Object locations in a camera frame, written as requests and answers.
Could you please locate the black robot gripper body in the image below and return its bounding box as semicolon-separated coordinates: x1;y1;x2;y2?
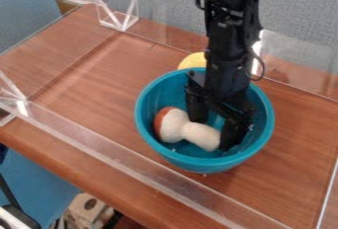
185;52;257;112

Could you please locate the yellow plush banana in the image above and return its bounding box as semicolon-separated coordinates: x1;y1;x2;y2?
176;52;205;70

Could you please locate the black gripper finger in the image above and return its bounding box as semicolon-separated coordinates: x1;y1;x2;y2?
185;93;208;123
219;109;255;151

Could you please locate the clear acrylic corner bracket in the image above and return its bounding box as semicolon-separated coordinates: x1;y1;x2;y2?
64;0;141;33

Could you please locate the clear acrylic front barrier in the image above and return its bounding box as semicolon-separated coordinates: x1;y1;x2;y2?
0;72;289;229

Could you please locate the beige block with hole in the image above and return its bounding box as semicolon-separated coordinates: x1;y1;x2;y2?
64;193;113;229

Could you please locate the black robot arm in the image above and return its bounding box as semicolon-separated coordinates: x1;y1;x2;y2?
185;0;263;151

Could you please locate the clear acrylic barrier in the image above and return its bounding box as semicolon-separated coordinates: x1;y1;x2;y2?
126;19;338;102
0;72;289;229

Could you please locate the blue plastic bowl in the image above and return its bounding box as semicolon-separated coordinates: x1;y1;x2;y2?
133;70;275;174

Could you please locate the plush mushroom with orange cap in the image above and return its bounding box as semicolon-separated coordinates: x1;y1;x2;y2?
153;107;220;151

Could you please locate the clear acrylic back barrier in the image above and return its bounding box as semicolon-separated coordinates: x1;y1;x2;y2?
126;19;338;102

